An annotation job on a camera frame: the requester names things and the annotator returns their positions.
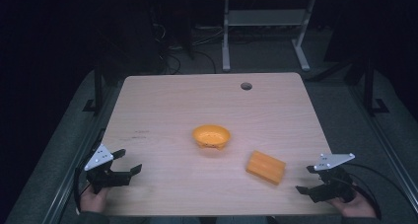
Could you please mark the person's right hand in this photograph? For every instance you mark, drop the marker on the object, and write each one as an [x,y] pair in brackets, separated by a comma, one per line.
[356,207]

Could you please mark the white metal stand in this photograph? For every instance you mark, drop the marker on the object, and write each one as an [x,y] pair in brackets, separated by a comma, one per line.
[263,17]

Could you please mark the black metal stand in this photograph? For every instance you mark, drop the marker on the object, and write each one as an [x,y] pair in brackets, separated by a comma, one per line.
[369,86]
[97,86]

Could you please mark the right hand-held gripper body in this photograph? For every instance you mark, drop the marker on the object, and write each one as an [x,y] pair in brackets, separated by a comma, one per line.
[333,181]

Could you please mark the orange bowl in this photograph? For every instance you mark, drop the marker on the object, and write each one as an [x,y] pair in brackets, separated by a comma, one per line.
[211,136]

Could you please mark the orange ridged block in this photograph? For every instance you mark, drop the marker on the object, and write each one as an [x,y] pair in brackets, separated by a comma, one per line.
[265,167]

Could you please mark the aluminium frame rail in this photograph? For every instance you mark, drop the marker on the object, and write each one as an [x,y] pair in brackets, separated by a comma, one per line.
[70,174]
[387,141]

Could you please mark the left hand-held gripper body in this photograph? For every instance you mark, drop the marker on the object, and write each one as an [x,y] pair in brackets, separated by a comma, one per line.
[98,159]

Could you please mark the person's left hand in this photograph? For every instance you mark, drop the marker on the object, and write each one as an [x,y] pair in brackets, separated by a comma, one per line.
[93,201]

